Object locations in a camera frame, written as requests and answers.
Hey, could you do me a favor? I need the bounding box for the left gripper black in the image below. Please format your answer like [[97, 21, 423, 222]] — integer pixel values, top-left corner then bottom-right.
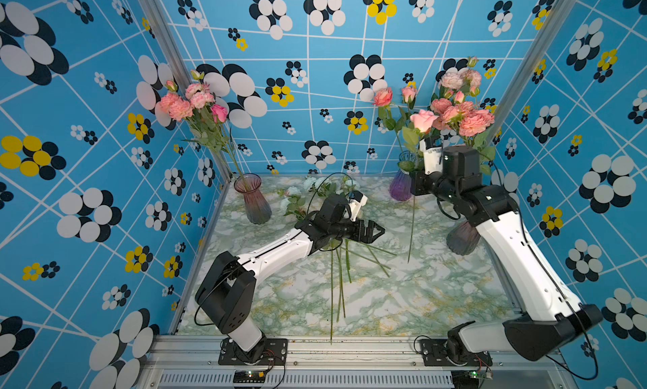
[[329, 216, 386, 242]]

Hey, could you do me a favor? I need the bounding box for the pink carnation spray stem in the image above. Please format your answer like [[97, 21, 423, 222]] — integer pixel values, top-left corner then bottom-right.
[[430, 98, 473, 135]]

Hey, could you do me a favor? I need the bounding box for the pink grey ribbed glass vase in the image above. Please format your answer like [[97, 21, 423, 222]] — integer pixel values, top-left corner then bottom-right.
[[234, 173, 272, 225]]

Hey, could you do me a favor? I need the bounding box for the coral pink rose stem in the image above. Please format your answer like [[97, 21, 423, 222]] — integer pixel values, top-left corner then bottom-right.
[[373, 88, 406, 152]]

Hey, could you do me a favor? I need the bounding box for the pale pink bud spray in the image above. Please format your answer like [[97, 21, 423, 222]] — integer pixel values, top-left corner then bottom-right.
[[436, 57, 482, 99]]

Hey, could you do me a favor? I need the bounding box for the small pink rose stem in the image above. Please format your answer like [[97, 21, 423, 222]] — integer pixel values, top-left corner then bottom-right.
[[401, 84, 418, 115]]

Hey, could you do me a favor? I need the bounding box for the large pink carnation stem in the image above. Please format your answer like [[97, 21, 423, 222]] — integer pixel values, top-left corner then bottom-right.
[[157, 79, 244, 178]]

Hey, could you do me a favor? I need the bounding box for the peach pink carnation stem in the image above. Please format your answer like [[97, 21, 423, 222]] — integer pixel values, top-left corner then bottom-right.
[[459, 109, 495, 176]]

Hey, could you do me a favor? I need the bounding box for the magenta pink rose stem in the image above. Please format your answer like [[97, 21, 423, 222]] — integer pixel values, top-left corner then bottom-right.
[[210, 104, 244, 176]]

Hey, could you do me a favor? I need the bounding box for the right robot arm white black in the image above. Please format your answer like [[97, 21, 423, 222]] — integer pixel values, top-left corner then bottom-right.
[[411, 141, 603, 364]]

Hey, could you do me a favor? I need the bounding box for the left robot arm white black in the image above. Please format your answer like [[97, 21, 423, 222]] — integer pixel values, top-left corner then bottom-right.
[[195, 192, 385, 364]]

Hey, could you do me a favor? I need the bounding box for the bunch of pink flowers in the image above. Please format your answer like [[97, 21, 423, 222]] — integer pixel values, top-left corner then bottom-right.
[[278, 174, 389, 337]]

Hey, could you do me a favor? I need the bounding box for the purple blue ribbed glass vase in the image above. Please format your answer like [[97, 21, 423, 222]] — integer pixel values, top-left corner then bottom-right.
[[389, 151, 418, 202]]

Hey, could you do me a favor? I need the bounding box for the left green circuit board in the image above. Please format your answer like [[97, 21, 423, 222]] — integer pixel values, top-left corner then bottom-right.
[[233, 370, 266, 386]]

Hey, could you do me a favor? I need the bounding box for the green circuit board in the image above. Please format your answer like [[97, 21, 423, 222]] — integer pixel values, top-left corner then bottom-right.
[[233, 370, 266, 386], [452, 370, 493, 389]]

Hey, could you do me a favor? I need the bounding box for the right green circuit board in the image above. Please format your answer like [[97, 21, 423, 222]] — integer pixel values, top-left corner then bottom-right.
[[452, 370, 493, 389]]

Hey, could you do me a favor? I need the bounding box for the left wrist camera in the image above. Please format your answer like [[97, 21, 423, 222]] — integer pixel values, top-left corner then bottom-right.
[[348, 190, 368, 222]]

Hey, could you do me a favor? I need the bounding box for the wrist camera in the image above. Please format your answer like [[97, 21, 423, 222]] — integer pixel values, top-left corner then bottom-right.
[[419, 137, 443, 175], [348, 190, 368, 222]]

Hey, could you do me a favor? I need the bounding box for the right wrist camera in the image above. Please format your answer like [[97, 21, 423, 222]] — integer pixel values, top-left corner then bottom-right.
[[419, 137, 443, 175]]

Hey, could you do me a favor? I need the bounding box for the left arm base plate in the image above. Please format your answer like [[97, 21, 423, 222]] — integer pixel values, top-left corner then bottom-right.
[[218, 337, 289, 366]]

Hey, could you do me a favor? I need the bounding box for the right aluminium corner post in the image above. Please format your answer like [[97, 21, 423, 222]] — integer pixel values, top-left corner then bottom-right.
[[483, 0, 578, 148]]

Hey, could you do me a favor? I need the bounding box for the aluminium corner post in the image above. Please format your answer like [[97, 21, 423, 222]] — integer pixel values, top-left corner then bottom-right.
[[137, 0, 234, 184], [483, 0, 578, 148]]

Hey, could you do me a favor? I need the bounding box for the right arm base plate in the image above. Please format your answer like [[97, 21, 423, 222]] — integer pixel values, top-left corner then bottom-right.
[[414, 336, 493, 369]]

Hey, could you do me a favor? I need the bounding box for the aluminium front frame rail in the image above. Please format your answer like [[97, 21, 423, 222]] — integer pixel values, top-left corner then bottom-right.
[[136, 336, 577, 388]]

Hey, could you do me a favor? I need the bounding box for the left aluminium corner post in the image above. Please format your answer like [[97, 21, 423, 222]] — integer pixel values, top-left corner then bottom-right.
[[137, 0, 234, 184]]

